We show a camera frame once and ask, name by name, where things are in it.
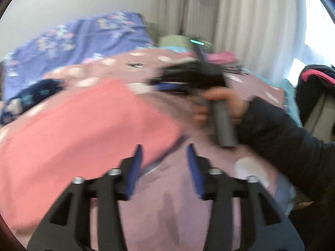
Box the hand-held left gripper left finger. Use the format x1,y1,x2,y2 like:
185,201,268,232
27,144,144,251

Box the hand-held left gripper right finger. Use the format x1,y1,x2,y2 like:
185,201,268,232
187,144,305,251

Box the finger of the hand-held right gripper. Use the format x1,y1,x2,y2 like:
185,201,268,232
149,77,193,95

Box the pink long-sleeve shirt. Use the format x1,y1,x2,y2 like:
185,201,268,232
0,78,187,241

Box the person's right forearm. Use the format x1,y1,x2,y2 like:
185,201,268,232
237,97,335,202

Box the person's right hand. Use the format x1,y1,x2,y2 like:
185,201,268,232
192,87,250,126

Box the pink folded garment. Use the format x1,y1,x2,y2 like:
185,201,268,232
208,52,240,64

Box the grey striped folded garment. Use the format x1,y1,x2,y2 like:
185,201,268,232
222,63,247,75

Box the green pillow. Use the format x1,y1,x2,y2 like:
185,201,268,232
157,35,214,51

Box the beige pleated curtain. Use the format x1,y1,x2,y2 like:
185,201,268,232
150,0,314,84

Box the turquoise bedsheet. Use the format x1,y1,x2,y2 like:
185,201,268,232
269,80,302,126

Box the purple tree print sheet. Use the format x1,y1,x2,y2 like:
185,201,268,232
4,12,155,100

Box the dark bag pink trim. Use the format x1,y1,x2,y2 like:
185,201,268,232
296,64,335,126

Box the navy star print blanket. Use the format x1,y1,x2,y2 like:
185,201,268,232
0,78,65,126

